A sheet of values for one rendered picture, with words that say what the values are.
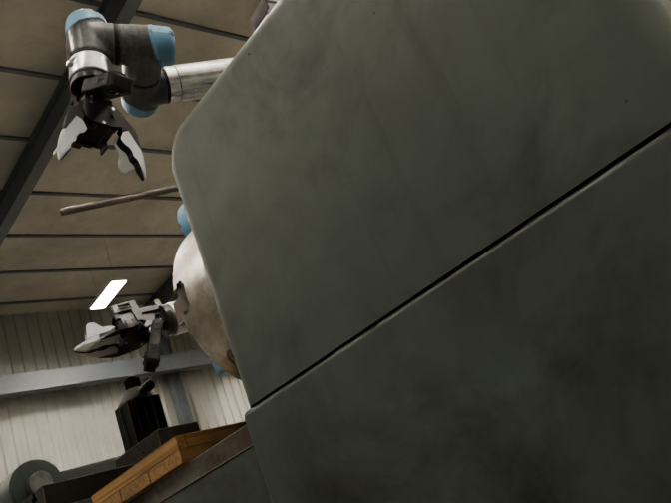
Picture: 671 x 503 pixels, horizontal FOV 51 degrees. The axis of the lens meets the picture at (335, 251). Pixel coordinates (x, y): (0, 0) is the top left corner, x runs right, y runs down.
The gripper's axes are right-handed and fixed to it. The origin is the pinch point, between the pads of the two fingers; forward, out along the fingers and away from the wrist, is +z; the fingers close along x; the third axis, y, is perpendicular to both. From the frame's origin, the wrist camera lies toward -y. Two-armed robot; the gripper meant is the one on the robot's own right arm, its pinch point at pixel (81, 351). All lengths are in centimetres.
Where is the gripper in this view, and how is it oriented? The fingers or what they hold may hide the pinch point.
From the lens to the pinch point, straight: 155.0
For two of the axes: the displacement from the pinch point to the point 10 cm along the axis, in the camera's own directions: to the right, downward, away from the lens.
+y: -5.4, -6.7, 5.1
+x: 2.8, -7.2, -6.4
